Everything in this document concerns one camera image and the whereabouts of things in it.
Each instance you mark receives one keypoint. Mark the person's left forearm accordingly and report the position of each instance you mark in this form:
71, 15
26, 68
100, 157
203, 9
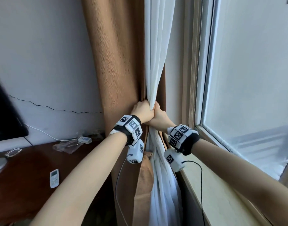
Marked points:
80, 183

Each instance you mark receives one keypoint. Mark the black marker wristband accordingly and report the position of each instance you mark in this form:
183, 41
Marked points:
185, 138
129, 128

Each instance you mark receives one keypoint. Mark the left black marker wristband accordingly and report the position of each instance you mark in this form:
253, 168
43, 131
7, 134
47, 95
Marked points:
129, 128

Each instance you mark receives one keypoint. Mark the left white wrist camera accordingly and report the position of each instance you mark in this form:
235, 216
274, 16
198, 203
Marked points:
135, 151

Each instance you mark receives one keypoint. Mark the glass window with frame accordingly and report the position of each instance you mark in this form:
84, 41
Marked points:
252, 68

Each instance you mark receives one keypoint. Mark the dark wooden desk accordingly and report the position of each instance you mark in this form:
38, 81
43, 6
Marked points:
24, 185

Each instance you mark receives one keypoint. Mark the black television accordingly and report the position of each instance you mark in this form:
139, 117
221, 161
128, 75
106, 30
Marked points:
5, 115

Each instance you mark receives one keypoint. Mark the person's right hand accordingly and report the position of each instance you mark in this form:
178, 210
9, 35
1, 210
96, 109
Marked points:
161, 120

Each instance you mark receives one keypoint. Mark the brown curtain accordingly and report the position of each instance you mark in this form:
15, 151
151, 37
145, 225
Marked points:
115, 56

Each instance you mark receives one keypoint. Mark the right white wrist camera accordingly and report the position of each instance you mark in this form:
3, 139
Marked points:
174, 161

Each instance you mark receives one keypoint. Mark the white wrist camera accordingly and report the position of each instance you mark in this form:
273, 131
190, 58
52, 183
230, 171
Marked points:
135, 151
174, 161

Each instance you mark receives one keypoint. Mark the white curtain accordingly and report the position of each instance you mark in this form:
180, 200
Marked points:
158, 44

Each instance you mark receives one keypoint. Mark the white remote control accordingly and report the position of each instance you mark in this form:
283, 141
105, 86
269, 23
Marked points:
54, 178

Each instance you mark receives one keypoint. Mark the person's left hand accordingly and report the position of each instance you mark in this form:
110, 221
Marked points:
142, 111

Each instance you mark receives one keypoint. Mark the person's right forearm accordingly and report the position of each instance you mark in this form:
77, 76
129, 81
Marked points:
247, 176

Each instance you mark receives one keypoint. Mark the beige window sill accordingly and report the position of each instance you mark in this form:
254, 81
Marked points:
219, 200

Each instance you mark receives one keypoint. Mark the small clear plastic wrapper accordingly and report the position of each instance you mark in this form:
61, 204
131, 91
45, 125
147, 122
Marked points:
13, 152

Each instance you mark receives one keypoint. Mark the white adapter box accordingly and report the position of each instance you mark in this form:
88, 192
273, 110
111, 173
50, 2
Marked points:
85, 140

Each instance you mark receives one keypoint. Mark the right black marker wristband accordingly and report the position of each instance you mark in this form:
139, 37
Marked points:
185, 138

